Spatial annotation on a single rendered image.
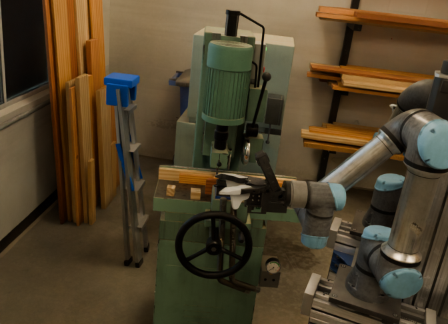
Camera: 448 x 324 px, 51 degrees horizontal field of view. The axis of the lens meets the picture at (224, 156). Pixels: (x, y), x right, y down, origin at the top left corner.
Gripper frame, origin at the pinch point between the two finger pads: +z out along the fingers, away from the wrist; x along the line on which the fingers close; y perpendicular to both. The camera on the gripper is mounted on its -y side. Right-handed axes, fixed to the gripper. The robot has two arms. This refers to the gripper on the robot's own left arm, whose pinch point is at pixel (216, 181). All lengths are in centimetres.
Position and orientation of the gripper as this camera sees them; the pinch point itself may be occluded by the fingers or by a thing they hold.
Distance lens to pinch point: 127.1
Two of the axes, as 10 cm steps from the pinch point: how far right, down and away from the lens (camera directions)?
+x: -0.8, -2.4, 9.7
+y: -0.9, 9.7, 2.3
